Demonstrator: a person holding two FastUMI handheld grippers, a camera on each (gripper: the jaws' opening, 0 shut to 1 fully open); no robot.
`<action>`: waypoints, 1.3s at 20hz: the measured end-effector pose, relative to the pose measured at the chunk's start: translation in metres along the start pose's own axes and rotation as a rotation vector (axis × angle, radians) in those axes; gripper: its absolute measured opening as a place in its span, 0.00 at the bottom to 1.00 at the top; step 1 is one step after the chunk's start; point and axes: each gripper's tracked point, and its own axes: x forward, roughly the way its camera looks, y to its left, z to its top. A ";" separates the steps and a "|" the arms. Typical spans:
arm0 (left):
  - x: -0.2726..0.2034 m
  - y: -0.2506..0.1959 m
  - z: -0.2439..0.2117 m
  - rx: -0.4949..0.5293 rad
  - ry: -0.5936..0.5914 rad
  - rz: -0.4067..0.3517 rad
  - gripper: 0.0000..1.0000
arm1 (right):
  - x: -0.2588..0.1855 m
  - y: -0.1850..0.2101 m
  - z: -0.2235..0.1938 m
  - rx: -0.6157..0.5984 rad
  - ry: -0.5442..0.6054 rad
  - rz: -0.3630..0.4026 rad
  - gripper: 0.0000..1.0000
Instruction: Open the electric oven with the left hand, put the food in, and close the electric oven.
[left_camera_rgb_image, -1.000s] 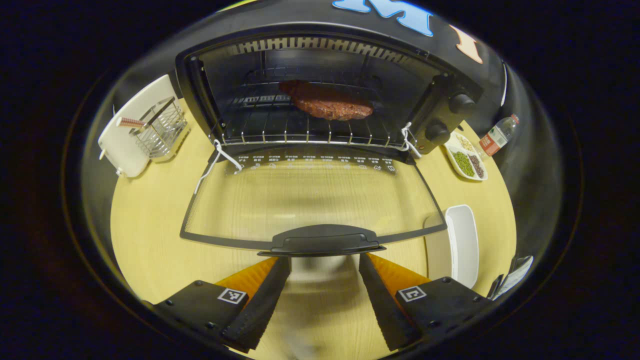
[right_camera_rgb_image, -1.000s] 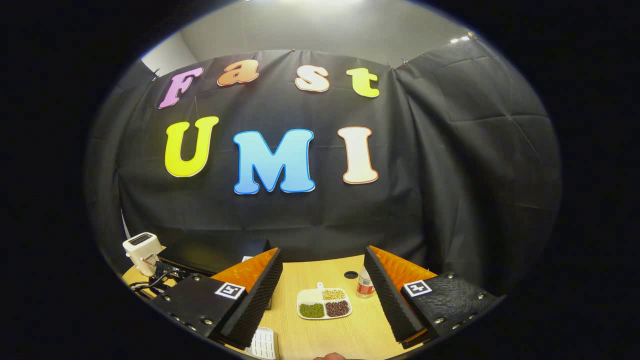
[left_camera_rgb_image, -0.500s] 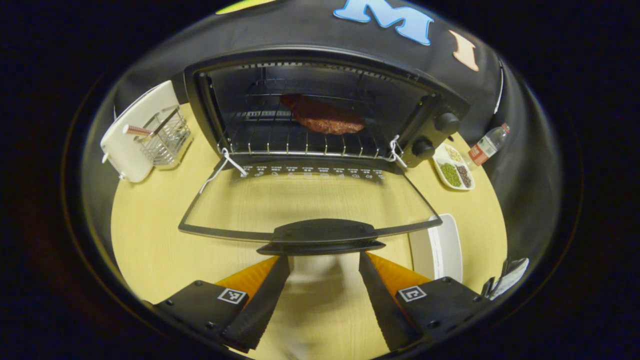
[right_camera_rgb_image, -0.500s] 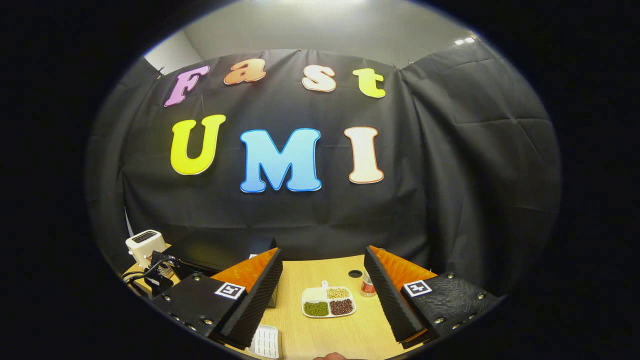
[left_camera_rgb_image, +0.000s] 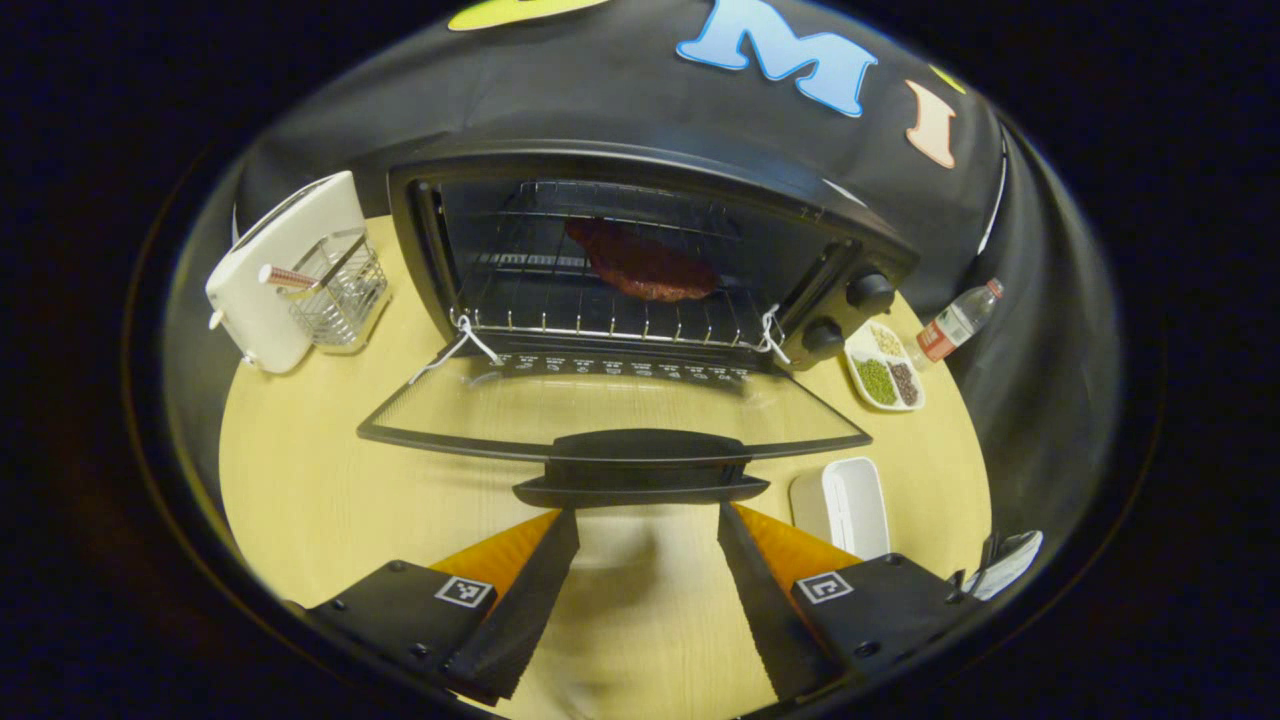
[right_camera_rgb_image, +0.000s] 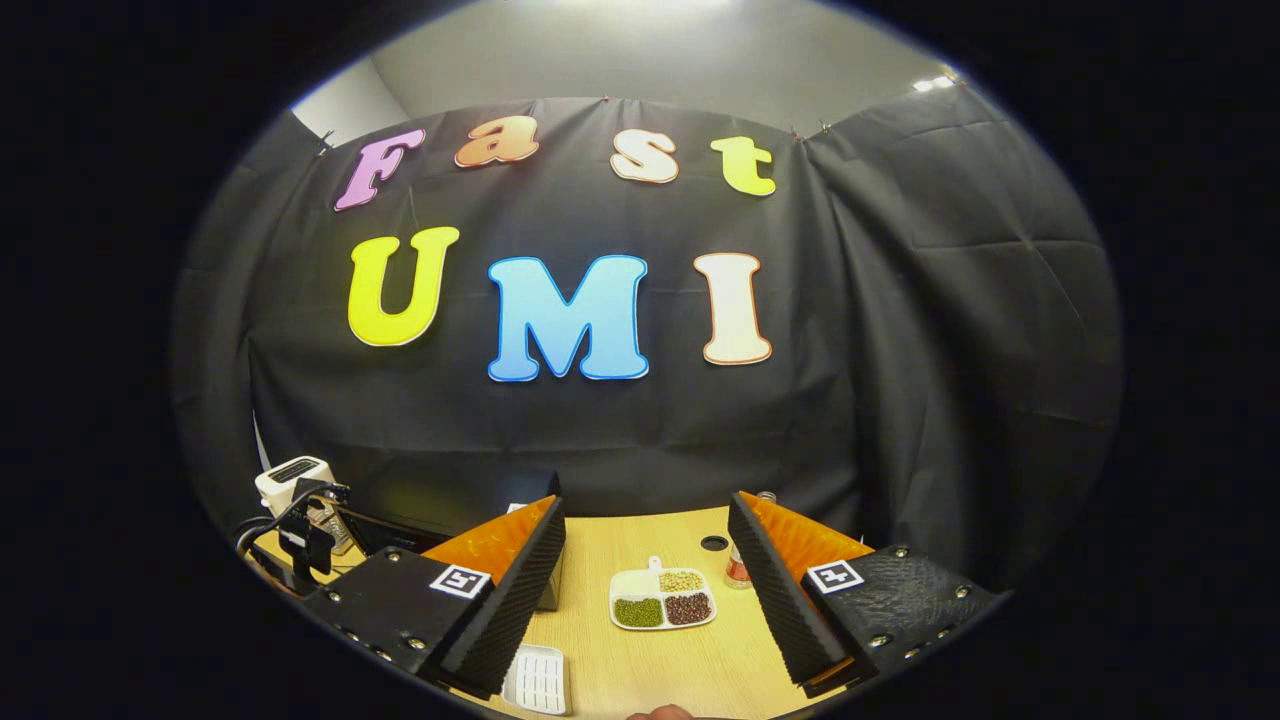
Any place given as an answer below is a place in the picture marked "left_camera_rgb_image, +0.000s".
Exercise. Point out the black electric oven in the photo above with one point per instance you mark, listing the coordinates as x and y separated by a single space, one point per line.
640 465

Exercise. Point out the white divided plate of beans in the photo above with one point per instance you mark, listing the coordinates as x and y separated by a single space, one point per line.
885 365

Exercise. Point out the metal oven rack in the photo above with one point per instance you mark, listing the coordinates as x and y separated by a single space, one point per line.
560 300

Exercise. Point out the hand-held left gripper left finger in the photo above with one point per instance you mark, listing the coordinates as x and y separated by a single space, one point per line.
530 600

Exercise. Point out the white rectangular tray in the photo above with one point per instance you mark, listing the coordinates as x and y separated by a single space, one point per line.
845 505

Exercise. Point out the plastic water bottle red label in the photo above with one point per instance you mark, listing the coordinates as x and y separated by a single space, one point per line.
955 322

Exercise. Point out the white toaster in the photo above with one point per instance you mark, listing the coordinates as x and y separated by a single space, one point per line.
275 260

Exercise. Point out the red meat piece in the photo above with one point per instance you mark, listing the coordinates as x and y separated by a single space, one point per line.
645 265

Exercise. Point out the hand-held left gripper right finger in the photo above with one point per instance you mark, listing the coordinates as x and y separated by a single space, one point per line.
760 600

